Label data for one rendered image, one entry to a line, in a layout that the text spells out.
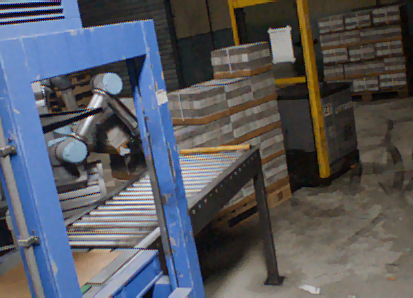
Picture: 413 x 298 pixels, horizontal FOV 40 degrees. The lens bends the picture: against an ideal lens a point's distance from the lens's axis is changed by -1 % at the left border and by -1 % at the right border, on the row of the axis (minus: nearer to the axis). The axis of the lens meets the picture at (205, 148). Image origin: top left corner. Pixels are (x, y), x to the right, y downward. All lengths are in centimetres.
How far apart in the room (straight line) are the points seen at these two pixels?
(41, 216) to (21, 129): 19
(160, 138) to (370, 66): 703
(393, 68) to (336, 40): 91
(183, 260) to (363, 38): 700
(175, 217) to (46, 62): 71
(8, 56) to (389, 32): 757
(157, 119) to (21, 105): 60
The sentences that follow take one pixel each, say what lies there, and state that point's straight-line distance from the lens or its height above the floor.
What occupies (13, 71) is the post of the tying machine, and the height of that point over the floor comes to 148.
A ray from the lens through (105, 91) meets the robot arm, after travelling 309.
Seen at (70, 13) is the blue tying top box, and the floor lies 160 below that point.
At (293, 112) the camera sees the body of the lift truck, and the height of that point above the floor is 63.
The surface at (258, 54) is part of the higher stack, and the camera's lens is 445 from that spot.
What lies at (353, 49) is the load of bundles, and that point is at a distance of 861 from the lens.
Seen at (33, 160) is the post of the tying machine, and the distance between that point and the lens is 124.
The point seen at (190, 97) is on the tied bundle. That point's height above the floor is 103.
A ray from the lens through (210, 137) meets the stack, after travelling 401.
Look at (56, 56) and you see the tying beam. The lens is 134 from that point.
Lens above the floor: 151
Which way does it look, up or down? 12 degrees down
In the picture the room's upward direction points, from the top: 10 degrees counter-clockwise
